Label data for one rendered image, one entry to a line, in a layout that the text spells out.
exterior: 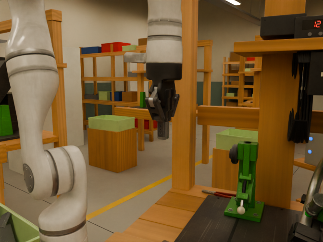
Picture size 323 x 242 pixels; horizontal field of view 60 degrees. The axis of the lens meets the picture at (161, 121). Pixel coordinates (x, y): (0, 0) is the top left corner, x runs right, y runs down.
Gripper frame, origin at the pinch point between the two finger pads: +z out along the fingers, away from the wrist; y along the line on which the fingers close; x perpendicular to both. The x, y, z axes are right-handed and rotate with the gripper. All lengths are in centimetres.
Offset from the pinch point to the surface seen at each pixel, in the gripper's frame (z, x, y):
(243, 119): 8, -6, 74
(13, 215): 35, 56, 4
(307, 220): 29, -32, 33
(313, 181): 21, -33, 42
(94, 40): -110, 550, 684
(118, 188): 135, 166, 231
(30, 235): 38, 45, 1
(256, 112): 4, -11, 74
